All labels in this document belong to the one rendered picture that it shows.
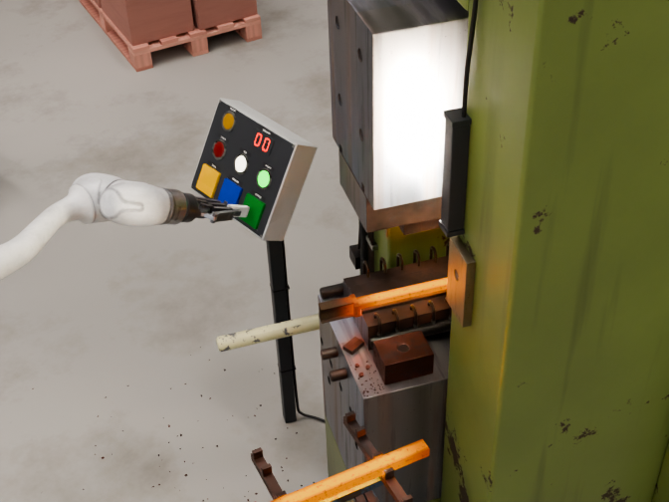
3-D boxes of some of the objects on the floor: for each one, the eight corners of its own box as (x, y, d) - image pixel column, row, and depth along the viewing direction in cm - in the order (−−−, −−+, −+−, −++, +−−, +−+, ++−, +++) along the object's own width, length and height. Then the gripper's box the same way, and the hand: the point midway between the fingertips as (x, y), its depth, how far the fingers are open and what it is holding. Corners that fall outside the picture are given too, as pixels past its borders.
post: (285, 423, 339) (261, 161, 271) (283, 415, 342) (257, 153, 274) (297, 420, 340) (275, 158, 272) (294, 412, 343) (271, 150, 275)
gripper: (158, 209, 251) (227, 213, 269) (187, 232, 244) (257, 234, 261) (167, 182, 249) (236, 188, 267) (197, 204, 241) (266, 209, 259)
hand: (237, 210), depth 262 cm, fingers closed
